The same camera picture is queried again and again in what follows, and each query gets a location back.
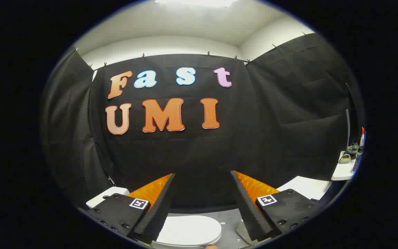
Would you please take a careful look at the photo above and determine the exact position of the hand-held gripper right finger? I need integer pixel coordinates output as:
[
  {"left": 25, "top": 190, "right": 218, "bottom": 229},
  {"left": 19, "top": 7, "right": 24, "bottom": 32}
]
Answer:
[{"left": 230, "top": 170, "right": 319, "bottom": 242}]

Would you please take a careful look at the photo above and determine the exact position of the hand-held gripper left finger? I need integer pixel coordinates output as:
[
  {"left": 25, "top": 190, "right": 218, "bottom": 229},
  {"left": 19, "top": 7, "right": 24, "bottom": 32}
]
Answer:
[{"left": 87, "top": 173, "right": 176, "bottom": 245}]

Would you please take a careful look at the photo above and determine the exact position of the white toilet tank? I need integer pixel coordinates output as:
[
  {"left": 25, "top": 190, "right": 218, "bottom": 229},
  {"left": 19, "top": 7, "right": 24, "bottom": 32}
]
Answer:
[{"left": 86, "top": 187, "right": 130, "bottom": 209}]

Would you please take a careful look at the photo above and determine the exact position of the black backdrop cloth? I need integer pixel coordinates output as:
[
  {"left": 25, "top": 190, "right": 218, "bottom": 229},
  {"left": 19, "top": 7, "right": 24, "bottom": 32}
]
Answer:
[{"left": 42, "top": 33, "right": 362, "bottom": 210}]

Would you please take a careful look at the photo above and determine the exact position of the white drawer cabinet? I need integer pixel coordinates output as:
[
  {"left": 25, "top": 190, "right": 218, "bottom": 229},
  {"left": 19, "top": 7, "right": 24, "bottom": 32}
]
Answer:
[{"left": 277, "top": 176, "right": 331, "bottom": 202}]

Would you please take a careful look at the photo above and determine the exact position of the white side table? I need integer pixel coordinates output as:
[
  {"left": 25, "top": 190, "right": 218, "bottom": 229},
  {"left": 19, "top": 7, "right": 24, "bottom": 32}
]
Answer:
[{"left": 331, "top": 150, "right": 357, "bottom": 181}]

